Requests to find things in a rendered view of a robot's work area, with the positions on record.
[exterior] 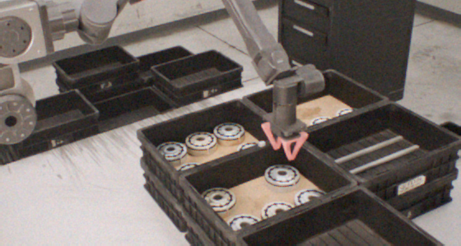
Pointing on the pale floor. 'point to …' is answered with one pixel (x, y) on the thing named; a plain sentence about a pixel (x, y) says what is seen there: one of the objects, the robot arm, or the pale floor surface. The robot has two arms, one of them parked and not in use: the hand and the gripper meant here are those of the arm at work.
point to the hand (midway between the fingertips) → (284, 151)
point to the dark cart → (351, 32)
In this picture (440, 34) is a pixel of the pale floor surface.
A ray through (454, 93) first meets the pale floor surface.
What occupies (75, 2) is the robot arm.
